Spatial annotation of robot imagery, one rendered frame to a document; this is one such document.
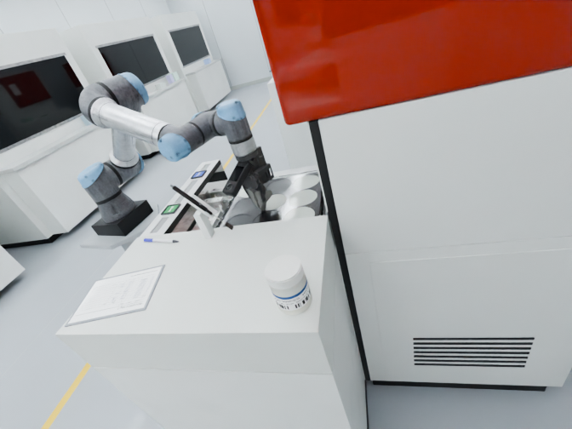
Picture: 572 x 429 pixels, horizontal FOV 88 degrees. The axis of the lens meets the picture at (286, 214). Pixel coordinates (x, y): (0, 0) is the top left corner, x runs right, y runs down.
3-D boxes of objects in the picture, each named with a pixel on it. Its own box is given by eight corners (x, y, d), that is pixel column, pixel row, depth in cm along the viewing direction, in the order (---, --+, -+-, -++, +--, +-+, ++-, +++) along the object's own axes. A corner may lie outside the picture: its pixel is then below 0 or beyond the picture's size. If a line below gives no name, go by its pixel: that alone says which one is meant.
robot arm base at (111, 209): (97, 225, 134) (82, 207, 129) (119, 205, 146) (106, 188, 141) (122, 220, 129) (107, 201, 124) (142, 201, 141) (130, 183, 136)
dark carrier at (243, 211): (324, 172, 115) (323, 170, 115) (317, 227, 88) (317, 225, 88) (243, 185, 125) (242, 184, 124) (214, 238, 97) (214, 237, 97)
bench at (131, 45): (204, 120, 647) (159, 12, 538) (164, 156, 504) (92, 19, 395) (162, 129, 677) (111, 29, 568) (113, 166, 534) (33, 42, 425)
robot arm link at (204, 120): (176, 122, 88) (201, 120, 83) (201, 108, 96) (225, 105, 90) (187, 146, 93) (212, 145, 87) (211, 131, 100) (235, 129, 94)
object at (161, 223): (230, 184, 146) (220, 158, 139) (181, 266, 102) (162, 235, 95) (213, 187, 149) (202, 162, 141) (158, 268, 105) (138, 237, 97)
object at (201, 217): (226, 229, 87) (208, 191, 80) (222, 237, 84) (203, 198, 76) (208, 231, 89) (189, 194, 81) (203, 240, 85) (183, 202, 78)
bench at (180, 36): (234, 93, 821) (204, 7, 713) (210, 114, 679) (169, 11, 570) (199, 101, 851) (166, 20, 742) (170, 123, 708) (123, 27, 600)
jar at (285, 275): (313, 286, 61) (303, 252, 56) (311, 316, 55) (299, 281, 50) (281, 288, 63) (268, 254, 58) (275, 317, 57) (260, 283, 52)
